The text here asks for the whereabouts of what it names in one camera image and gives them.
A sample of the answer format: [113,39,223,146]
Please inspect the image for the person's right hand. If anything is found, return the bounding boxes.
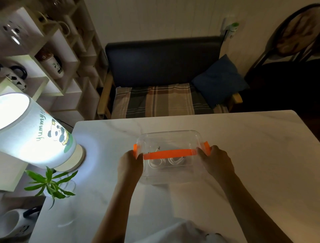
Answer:
[196,145,236,181]

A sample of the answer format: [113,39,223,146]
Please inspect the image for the person's left hand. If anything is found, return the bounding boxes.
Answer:
[117,149,145,186]

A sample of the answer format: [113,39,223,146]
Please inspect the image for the clear box with orange handle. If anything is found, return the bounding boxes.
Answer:
[133,130,212,186]

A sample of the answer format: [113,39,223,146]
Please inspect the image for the person's right forearm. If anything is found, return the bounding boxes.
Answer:
[217,173,293,243]

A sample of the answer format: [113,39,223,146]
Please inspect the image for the person's left forearm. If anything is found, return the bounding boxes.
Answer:
[92,179,140,243]

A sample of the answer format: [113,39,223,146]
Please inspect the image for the plaid seat cushion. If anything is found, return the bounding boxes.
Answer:
[111,83,229,119]

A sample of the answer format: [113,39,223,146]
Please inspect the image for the clear glass vase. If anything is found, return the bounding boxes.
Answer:
[56,178,77,199]

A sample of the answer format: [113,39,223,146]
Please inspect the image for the dark blue pillow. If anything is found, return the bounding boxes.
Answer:
[191,54,250,108]

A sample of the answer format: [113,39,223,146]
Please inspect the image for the green leafy plant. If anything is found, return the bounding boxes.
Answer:
[24,166,79,210]

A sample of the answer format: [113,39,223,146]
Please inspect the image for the white cubby shelf unit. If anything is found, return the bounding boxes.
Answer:
[0,0,108,128]

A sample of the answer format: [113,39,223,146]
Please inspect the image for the white panda print table lamp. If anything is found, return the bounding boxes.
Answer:
[0,92,86,173]

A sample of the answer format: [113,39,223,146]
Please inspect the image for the white panda mug with lid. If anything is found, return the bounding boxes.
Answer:
[36,48,65,80]

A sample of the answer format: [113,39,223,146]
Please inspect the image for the large white panda mug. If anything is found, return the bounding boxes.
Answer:
[0,206,43,239]

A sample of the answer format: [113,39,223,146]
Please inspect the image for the dark round-backed chair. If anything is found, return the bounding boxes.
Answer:
[244,3,320,141]

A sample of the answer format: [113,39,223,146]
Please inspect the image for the clear glass panda mug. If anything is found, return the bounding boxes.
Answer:
[0,18,23,46]

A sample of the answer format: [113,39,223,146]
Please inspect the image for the white coiled cable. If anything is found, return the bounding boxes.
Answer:
[148,147,186,169]

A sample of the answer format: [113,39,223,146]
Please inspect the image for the dark sofa with wooden frame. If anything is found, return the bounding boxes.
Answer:
[97,36,243,120]

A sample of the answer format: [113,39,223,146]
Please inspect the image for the white wall plug device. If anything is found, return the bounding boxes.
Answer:
[219,16,240,40]

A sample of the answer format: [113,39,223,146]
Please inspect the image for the white mug with black handle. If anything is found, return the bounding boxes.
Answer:
[0,65,28,92]

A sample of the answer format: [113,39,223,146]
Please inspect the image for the white pitcher with handle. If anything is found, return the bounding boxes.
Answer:
[37,11,71,38]

